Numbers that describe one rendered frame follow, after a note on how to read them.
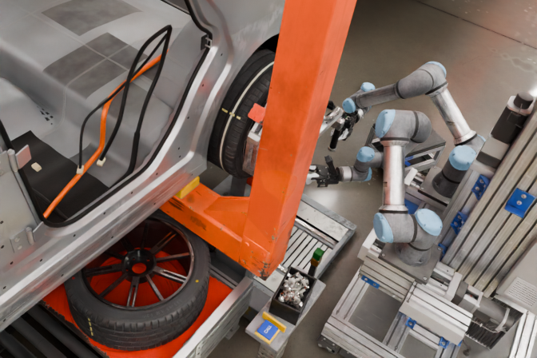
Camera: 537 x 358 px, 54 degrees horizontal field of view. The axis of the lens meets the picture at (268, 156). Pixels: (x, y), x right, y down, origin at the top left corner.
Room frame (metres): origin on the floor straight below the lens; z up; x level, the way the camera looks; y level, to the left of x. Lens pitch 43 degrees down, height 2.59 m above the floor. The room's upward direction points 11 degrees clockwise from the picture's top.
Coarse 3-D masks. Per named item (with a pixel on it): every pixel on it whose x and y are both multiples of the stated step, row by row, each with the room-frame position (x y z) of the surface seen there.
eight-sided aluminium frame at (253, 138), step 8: (256, 128) 1.87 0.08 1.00; (248, 136) 1.84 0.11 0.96; (256, 136) 1.84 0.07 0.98; (248, 144) 1.84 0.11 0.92; (256, 144) 1.82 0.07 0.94; (248, 152) 1.84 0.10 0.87; (256, 152) 1.82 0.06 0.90; (248, 160) 1.84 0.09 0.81; (256, 160) 1.83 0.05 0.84; (248, 168) 1.83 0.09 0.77
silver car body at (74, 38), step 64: (0, 0) 2.44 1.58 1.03; (64, 0) 2.55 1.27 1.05; (128, 0) 2.78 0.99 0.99; (192, 0) 1.73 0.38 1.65; (256, 0) 1.99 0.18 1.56; (0, 64) 2.08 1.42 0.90; (64, 64) 2.03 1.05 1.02; (128, 64) 2.10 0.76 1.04; (192, 64) 1.95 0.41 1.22; (0, 128) 1.01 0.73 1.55; (64, 128) 1.82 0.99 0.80; (128, 128) 1.71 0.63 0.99; (192, 128) 1.71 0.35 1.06; (0, 192) 0.94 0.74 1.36; (64, 192) 1.40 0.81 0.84; (128, 192) 1.37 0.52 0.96; (0, 256) 0.89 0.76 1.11; (64, 256) 1.06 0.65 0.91; (0, 320) 0.82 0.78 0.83
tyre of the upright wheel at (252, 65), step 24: (264, 48) 2.31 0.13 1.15; (240, 72) 2.05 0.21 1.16; (264, 72) 2.07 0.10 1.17; (240, 96) 1.94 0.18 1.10; (264, 96) 1.97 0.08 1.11; (216, 120) 1.89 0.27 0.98; (240, 120) 1.86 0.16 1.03; (216, 144) 1.85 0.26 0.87; (240, 144) 1.84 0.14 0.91; (240, 168) 1.87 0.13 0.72
